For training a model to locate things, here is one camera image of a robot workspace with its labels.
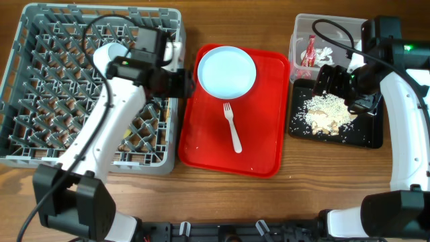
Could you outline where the white tissue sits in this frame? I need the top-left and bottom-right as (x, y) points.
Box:
(300, 47), (335, 67)

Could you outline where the red snack wrapper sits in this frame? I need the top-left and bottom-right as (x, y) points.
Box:
(297, 35), (316, 79)

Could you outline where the yellow plastic cup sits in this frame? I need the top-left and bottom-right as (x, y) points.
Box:
(123, 129), (132, 138)

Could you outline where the large light blue plate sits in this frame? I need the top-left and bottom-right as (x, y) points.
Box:
(197, 46), (257, 99)

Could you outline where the white plastic fork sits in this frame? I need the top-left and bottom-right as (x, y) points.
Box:
(223, 103), (243, 153)

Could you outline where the light blue bowl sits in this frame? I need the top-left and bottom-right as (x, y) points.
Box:
(93, 42), (128, 75)

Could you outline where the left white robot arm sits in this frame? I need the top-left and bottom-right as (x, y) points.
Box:
(32, 27), (195, 241)

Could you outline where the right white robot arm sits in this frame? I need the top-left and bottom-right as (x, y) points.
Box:
(312, 15), (429, 241)

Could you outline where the rice and peanut waste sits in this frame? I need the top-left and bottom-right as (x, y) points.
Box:
(293, 94), (357, 136)

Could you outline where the black food waste tray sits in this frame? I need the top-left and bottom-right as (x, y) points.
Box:
(288, 79), (384, 149)

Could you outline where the clear plastic waste bin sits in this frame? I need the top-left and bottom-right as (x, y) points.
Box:
(288, 13), (365, 83)

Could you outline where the grey plastic dishwasher rack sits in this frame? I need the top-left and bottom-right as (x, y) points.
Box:
(1, 3), (186, 168)

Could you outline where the red plastic tray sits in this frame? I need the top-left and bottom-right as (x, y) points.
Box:
(178, 48), (290, 178)

